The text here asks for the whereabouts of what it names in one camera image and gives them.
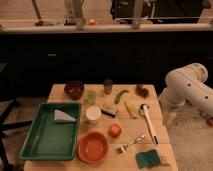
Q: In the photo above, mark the metal tin can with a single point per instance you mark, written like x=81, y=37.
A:
x=107, y=86

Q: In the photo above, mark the teal sponge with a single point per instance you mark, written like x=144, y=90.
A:
x=148, y=159

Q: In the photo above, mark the grey folded cloth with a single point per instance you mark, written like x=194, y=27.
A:
x=60, y=116

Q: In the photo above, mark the red grapes toy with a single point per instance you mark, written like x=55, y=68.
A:
x=141, y=91

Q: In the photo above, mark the green chili pepper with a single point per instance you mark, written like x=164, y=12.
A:
x=118, y=96

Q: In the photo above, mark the white cup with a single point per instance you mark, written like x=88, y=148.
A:
x=93, y=114

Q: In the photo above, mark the black office chair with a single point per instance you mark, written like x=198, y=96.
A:
x=5, y=127

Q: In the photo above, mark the yellow banana toy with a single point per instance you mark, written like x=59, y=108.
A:
x=132, y=110

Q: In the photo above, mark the orange ball on counter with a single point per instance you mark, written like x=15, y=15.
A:
x=92, y=22

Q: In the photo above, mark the silver fork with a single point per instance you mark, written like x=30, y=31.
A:
x=123, y=148

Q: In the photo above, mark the green translucent cup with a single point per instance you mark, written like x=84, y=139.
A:
x=91, y=97

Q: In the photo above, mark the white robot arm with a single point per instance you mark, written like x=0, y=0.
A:
x=186, y=84

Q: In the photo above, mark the orange bowl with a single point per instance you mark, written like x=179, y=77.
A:
x=92, y=148

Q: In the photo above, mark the green plastic tray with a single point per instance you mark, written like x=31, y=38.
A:
x=49, y=140

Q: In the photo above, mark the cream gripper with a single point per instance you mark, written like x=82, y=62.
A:
x=168, y=118

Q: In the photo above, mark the orange tomato toy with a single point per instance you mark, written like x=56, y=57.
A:
x=115, y=130

